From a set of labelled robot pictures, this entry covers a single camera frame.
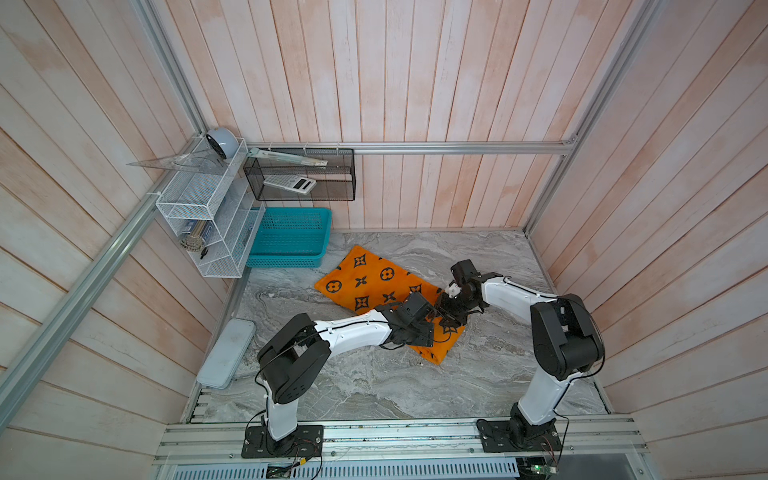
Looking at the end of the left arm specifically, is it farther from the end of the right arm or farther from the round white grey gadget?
the round white grey gadget

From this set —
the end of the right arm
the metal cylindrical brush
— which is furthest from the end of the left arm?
the metal cylindrical brush

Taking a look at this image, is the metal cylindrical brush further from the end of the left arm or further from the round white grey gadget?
the end of the left arm

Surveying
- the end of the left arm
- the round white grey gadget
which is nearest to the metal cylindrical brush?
the round white grey gadget

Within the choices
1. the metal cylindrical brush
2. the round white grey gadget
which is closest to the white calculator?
the round white grey gadget

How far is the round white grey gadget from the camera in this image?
2.73ft

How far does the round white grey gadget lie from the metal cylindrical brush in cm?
22

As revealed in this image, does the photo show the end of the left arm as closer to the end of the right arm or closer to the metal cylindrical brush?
the end of the right arm

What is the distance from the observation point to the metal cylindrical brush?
2.55 ft
